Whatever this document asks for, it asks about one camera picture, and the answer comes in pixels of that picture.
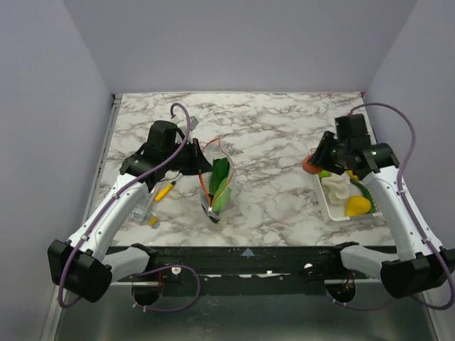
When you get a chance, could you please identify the purple cable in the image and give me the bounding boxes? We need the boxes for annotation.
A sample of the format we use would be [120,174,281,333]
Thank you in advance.
[325,102,455,312]
[57,102,202,313]

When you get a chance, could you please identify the toy lemon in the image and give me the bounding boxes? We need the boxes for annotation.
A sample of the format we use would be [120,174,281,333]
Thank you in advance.
[346,195,370,217]

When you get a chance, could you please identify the white plastic basket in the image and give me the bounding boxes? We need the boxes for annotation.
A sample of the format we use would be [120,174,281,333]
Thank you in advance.
[302,153,381,222]

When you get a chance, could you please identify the clear zip top bag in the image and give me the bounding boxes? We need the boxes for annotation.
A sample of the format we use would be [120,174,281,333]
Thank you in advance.
[199,137,237,224]

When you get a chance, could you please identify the toy light green pepper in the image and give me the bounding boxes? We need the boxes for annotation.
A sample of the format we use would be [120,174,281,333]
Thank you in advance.
[318,170,331,179]

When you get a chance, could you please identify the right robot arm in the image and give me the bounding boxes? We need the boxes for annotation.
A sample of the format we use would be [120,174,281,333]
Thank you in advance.
[309,114,454,298]

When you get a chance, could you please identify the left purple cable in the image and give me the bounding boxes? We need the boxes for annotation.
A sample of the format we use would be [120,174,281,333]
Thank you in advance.
[57,102,202,313]

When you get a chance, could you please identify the clear screw box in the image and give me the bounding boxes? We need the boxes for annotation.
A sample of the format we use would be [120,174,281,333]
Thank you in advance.
[130,188,156,222]

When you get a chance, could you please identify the black mounting rail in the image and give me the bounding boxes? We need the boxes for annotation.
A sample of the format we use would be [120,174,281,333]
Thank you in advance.
[117,244,370,298]

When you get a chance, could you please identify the aluminium frame rail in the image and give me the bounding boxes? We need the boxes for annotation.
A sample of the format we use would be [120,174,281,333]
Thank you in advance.
[40,94,123,340]

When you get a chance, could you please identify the toy green vegetable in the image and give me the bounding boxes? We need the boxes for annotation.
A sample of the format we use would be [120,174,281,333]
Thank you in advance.
[212,187,232,212]

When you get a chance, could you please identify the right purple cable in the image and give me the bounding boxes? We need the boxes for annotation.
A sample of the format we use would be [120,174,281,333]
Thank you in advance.
[325,102,455,312]

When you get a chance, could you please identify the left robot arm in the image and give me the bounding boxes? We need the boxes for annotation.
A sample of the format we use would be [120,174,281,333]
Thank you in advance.
[47,120,213,303]

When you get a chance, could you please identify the toy white garlic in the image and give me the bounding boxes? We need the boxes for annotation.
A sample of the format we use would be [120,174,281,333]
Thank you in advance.
[321,173,350,206]

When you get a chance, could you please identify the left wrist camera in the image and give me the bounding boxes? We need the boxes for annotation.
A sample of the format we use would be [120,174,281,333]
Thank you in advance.
[182,116,199,131]

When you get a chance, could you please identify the toy green cucumber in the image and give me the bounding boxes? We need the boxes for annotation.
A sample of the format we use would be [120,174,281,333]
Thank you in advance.
[350,178,376,214]

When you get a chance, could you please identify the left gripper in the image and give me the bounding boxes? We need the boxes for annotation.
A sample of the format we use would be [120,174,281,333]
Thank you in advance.
[164,138,215,175]

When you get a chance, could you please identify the toy corn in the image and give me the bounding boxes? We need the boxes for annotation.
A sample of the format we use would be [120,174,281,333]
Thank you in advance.
[346,170,359,181]

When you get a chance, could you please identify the toy peach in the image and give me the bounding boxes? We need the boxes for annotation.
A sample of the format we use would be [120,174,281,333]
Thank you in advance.
[302,154,323,175]

